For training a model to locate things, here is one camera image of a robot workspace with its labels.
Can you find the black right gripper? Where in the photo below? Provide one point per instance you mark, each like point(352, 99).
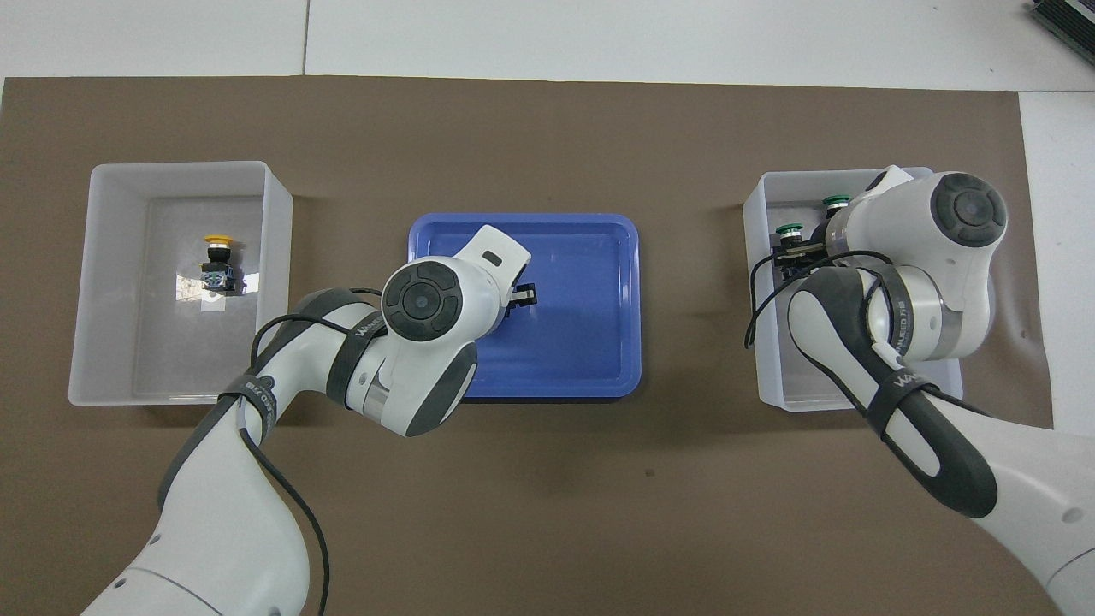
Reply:
point(817, 244)

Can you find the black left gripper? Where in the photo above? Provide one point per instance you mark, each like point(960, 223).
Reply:
point(522, 301)

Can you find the green push button switch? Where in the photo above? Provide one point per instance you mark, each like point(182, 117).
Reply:
point(837, 204)
point(788, 231)

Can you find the yellow push button switch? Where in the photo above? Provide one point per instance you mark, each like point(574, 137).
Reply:
point(219, 265)

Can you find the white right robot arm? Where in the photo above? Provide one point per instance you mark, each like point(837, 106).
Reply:
point(932, 282)

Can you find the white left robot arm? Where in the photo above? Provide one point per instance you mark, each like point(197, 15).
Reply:
point(231, 530)

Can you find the blue plastic tray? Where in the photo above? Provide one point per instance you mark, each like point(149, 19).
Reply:
point(582, 342)

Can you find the translucent white plastic box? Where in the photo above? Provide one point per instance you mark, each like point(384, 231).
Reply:
point(770, 368)
point(188, 359)

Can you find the brown paper table mat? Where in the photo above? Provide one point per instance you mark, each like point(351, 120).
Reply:
point(547, 128)

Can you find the white rectangular label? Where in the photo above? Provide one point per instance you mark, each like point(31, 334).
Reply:
point(213, 304)

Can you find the black ribbed device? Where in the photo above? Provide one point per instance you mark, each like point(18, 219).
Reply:
point(1069, 17)

